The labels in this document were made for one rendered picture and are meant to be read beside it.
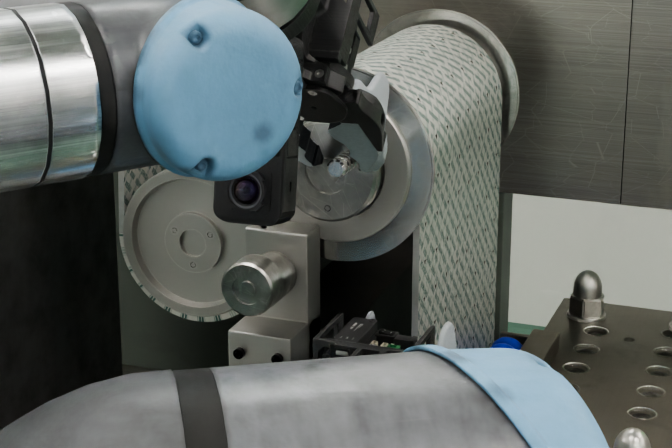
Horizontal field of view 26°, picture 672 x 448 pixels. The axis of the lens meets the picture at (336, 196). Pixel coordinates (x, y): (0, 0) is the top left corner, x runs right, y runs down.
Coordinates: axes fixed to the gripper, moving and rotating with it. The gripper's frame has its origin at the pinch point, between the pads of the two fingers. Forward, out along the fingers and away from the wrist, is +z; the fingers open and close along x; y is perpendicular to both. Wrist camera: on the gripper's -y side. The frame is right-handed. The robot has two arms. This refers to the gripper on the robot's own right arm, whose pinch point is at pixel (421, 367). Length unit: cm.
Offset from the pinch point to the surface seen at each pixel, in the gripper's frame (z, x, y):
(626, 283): 264, 24, -88
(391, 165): -2.9, 1.7, 16.5
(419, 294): -1.7, -0.2, 6.5
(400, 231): -2.5, 1.1, 11.5
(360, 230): -2.9, 4.0, 11.4
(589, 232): 264, 35, -75
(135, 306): 31, 41, -12
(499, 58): 23.0, 0.5, 19.5
